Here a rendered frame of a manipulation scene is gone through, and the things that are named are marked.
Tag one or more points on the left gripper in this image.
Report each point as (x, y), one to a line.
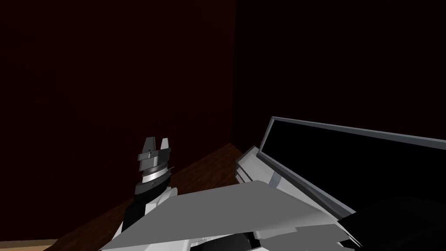
(152, 160)

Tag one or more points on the pale grey appliance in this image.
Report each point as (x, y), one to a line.
(252, 169)

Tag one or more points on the black appliance door grey frame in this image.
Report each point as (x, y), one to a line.
(348, 157)

